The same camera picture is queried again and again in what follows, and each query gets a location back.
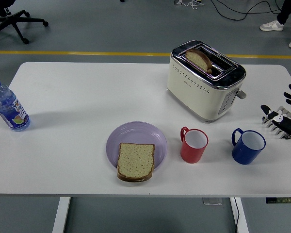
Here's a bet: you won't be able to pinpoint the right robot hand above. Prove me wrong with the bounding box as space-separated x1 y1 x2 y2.
260 79 291 147

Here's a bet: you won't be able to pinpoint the blue enamel cup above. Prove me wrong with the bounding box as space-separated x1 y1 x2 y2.
231 128 267 166

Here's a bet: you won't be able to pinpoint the red enamel cup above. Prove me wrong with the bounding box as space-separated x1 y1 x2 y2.
179 126 209 164

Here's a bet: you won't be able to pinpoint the rounded bread slice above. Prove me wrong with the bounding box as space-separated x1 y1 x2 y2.
185 49 212 74

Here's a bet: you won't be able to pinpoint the square bread slice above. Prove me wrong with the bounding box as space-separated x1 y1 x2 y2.
116 142 156 183

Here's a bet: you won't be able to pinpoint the metal toast rack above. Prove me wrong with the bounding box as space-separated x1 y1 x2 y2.
261 105 291 140

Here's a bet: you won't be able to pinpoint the black table control panel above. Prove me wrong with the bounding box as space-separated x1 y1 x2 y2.
265 197 291 204

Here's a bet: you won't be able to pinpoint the cream and chrome toaster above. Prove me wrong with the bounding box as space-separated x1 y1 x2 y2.
166 40 247 124

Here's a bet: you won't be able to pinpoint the white table leg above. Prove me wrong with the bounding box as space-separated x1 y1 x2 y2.
229 197 249 233
52 197 71 233

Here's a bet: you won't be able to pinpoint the person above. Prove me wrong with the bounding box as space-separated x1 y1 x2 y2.
259 0 291 50

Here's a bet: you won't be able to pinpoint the purple plate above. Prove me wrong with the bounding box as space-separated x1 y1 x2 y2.
105 121 168 173

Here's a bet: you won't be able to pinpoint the blue-capped drink bottle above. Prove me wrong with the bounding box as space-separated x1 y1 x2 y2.
0 76 31 132

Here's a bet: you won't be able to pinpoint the black office chair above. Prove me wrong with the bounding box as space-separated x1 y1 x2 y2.
0 0 49 45

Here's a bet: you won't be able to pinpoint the black table leg cable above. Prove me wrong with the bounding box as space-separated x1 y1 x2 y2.
233 198 241 233

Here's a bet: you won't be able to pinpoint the grey under-table bracket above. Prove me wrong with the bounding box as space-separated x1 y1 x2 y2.
203 198 224 206

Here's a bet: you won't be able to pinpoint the black floor cable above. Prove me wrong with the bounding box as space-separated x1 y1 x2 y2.
210 0 291 21

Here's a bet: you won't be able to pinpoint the white floor cords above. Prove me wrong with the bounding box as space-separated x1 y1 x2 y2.
174 0 204 11

